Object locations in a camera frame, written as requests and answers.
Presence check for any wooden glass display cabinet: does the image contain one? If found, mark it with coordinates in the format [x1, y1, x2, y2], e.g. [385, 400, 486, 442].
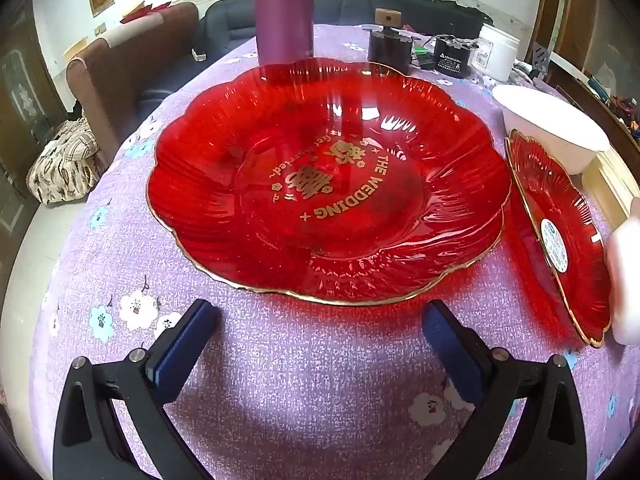
[530, 0, 640, 151]

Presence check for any small red glass plate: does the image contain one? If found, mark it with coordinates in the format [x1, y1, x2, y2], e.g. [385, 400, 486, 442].
[504, 129, 613, 348]

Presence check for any black perforated metal bracket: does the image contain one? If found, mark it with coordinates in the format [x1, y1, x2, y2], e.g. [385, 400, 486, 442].
[530, 42, 551, 78]

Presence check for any red box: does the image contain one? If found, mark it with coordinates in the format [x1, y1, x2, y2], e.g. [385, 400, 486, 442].
[120, 4, 171, 23]

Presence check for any white paper bowl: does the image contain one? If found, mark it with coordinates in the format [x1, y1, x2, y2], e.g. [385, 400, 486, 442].
[492, 85, 612, 176]
[607, 195, 640, 346]

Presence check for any white plastic jar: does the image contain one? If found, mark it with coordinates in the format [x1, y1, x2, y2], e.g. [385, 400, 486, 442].
[472, 23, 521, 83]

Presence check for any black leather sofa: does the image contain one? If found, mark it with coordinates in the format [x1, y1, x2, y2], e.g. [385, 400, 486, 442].
[137, 0, 496, 121]

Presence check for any purple floral tablecloth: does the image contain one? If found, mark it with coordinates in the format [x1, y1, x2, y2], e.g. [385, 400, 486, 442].
[27, 22, 640, 480]

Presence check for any large red glass plate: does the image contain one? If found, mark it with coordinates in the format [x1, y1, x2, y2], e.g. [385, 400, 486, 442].
[146, 57, 512, 307]

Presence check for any wooden wardrobe with glass doors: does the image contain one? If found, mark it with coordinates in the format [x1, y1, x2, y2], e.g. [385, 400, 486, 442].
[0, 10, 66, 241]

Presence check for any purple thermos bottle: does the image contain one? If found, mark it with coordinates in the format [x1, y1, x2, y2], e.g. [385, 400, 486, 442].
[250, 0, 315, 66]

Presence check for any patterned blanket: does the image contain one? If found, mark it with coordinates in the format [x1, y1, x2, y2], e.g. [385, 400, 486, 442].
[27, 119, 101, 206]

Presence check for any brown armchair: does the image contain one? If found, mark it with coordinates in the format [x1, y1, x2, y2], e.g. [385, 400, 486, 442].
[66, 1, 201, 171]

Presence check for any black battery block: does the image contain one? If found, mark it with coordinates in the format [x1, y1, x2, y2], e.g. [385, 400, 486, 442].
[432, 35, 475, 78]

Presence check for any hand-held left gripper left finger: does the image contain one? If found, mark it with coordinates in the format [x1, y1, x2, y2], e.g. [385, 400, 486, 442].
[52, 299, 223, 480]

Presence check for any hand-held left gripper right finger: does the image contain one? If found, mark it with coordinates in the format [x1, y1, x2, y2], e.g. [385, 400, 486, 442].
[421, 299, 587, 480]

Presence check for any dark jar with wooden stopper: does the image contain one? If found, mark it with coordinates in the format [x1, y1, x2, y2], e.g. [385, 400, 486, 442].
[367, 8, 413, 75]

